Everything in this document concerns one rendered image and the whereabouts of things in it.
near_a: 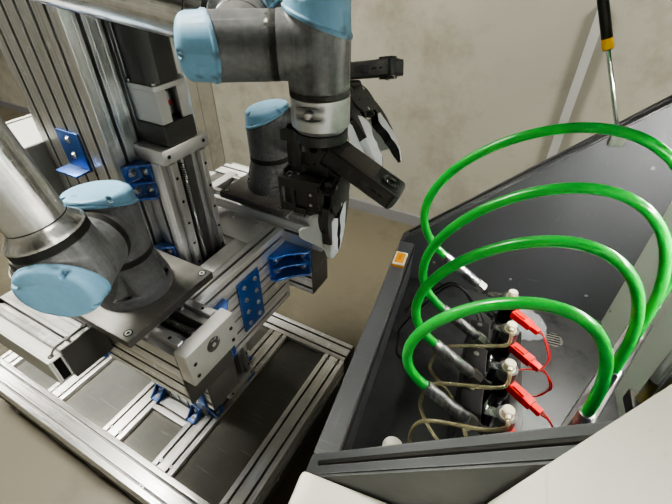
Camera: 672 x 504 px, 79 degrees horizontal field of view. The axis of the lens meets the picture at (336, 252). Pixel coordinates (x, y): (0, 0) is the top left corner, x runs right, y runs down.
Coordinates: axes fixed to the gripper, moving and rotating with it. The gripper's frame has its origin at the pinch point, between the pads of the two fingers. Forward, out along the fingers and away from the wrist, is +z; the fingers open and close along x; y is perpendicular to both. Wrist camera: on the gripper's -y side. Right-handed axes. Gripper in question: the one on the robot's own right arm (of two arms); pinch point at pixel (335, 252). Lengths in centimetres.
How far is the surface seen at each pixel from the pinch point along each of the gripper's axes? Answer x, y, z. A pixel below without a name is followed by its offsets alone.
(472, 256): 4.5, -19.9, -8.0
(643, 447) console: 26.6, -33.5, -10.8
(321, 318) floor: -89, 41, 122
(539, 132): -11.6, -25.0, -18.7
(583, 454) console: 24.5, -31.9, -4.4
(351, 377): 3.3, -4.3, 26.9
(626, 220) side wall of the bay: -43, -51, 9
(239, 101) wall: -215, 155, 59
